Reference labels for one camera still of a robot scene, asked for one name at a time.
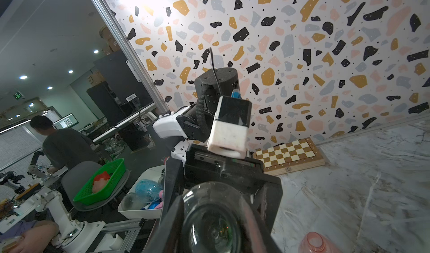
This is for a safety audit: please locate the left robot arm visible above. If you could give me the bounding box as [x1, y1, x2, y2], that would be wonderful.
[147, 68, 283, 253]

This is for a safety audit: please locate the person in grey shirt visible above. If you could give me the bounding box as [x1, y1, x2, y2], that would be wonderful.
[30, 115, 101, 174]

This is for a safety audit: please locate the white plastic bin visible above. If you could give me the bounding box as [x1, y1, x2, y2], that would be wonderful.
[117, 165, 165, 219]

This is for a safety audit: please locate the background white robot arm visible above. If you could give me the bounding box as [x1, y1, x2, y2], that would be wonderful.
[31, 188, 106, 253]

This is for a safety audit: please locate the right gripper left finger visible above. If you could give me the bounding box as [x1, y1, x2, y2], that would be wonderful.
[143, 196, 184, 253]

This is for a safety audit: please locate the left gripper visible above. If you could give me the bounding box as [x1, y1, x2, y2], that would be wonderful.
[160, 144, 283, 243]

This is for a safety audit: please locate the wooden chessboard box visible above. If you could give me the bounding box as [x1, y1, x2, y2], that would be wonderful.
[253, 138, 325, 176]

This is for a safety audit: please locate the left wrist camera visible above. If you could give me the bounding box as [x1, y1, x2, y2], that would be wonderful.
[207, 96, 252, 159]

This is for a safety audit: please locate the grey office chair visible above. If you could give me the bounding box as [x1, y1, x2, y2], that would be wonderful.
[61, 158, 130, 212]

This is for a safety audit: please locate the green plastic basket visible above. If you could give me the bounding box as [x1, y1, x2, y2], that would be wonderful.
[73, 158, 126, 206]

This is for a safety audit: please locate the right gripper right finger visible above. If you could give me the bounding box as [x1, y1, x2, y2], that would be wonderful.
[240, 199, 273, 253]

